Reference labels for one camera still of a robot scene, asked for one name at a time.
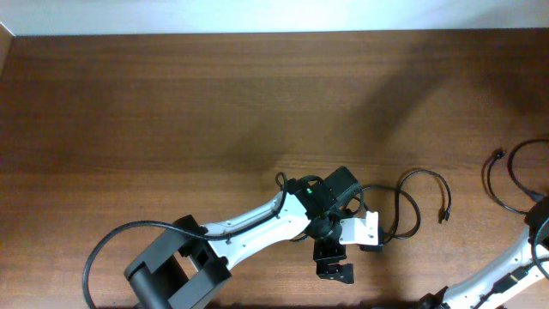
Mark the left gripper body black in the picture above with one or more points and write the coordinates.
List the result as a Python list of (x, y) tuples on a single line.
[(328, 249)]

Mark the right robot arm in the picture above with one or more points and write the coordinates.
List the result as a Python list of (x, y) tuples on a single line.
[(522, 265)]

